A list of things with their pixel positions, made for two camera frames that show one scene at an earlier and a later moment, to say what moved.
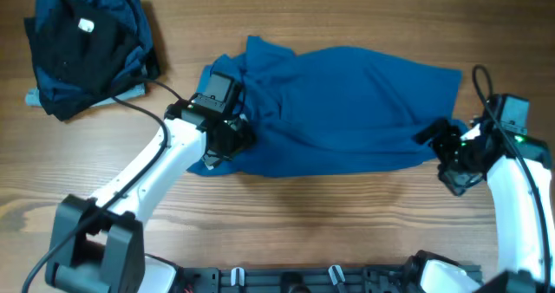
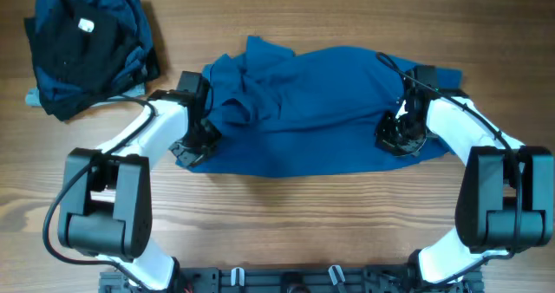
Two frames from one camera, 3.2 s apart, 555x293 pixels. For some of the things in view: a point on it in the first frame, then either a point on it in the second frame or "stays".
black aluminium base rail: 297,279 stays
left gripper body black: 231,141 -> 192,150
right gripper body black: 451,153 -> 400,137
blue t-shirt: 330,108 stays
